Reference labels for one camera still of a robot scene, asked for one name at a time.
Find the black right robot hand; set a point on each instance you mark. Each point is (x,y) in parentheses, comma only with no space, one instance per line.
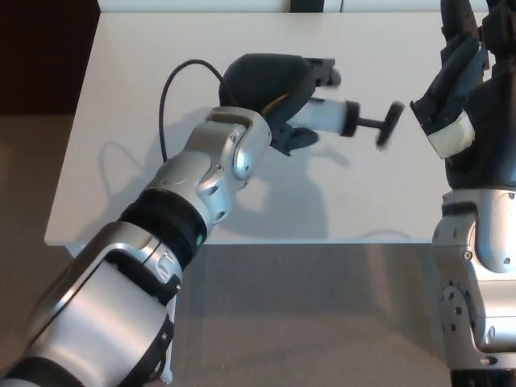
(492,121)

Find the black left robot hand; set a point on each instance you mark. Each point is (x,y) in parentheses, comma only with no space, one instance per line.
(262,80)

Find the white Franklin hand air pump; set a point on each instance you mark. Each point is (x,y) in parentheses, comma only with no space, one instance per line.
(326,115)

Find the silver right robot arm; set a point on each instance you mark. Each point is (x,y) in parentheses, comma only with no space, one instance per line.
(496,242)

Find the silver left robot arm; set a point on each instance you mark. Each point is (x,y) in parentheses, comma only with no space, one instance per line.
(121,274)

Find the black vertical panel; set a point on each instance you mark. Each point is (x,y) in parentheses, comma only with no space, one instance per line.
(307,5)

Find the white cabinet row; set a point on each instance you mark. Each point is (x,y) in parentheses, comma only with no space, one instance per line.
(201,5)

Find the dark brown cabinet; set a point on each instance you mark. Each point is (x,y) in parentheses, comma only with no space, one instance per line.
(40,52)

